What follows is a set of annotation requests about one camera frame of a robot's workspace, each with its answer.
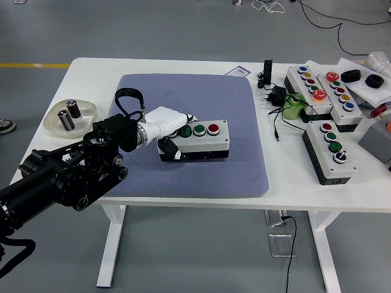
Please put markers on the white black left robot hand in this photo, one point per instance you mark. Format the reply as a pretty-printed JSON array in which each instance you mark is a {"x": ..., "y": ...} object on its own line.
[{"x": 165, "y": 119}]

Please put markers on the four-button control box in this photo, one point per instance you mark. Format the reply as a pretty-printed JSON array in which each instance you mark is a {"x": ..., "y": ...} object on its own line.
[
  {"x": 207, "y": 143},
  {"x": 345, "y": 171}
]

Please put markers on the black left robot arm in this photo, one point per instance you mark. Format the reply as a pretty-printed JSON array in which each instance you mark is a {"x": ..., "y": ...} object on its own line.
[{"x": 61, "y": 177}]

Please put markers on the five-button box, blue end button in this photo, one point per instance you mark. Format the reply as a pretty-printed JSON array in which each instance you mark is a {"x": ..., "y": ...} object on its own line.
[
  {"x": 351, "y": 117},
  {"x": 294, "y": 74}
]

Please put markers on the blue-grey textured mat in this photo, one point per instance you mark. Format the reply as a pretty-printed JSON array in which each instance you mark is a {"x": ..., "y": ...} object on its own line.
[{"x": 198, "y": 177}]

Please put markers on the cream shallow dish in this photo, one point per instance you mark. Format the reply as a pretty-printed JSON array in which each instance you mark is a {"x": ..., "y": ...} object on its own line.
[{"x": 86, "y": 110}]

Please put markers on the purple white label card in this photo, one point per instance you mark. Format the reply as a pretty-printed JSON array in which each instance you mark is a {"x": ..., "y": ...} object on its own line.
[{"x": 239, "y": 71}]

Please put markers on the brown cylindrical capacitor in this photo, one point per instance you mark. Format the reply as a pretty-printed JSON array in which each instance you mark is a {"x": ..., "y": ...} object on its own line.
[
  {"x": 66, "y": 121},
  {"x": 74, "y": 110}
]

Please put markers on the black upright small device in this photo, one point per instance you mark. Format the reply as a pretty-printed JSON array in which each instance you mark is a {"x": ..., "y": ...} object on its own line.
[{"x": 268, "y": 71}]

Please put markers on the black power adapter plug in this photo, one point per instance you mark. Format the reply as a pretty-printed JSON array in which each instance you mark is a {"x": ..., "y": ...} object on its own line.
[{"x": 279, "y": 93}]

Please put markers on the green cylindrical cup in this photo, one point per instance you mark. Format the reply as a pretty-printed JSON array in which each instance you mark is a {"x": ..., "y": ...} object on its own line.
[{"x": 290, "y": 113}]

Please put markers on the white table leg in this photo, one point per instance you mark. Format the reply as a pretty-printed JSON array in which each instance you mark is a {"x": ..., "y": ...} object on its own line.
[
  {"x": 325, "y": 250},
  {"x": 111, "y": 244}
]

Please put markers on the metal stand foot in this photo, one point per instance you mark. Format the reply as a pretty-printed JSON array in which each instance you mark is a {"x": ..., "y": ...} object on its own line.
[{"x": 237, "y": 2}]

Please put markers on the person's shoe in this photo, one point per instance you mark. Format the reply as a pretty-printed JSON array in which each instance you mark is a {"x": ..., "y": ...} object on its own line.
[{"x": 6, "y": 126}]

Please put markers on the white flat box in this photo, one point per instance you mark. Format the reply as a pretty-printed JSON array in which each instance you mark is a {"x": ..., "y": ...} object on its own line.
[{"x": 348, "y": 64}]

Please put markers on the grey box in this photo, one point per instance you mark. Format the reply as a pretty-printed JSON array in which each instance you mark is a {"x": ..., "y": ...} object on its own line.
[{"x": 374, "y": 140}]

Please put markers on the red round knob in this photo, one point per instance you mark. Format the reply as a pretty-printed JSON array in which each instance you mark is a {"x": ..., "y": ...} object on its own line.
[{"x": 378, "y": 111}]

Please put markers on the clear plastic bag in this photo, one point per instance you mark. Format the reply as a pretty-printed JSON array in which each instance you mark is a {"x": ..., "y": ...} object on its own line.
[{"x": 378, "y": 62}]

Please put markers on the orange round object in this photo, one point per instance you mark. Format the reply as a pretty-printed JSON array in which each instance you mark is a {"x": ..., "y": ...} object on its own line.
[{"x": 388, "y": 127}]

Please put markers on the clear acrylic bracket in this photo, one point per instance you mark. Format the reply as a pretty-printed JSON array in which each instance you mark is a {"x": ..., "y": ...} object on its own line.
[
  {"x": 279, "y": 245},
  {"x": 275, "y": 218}
]

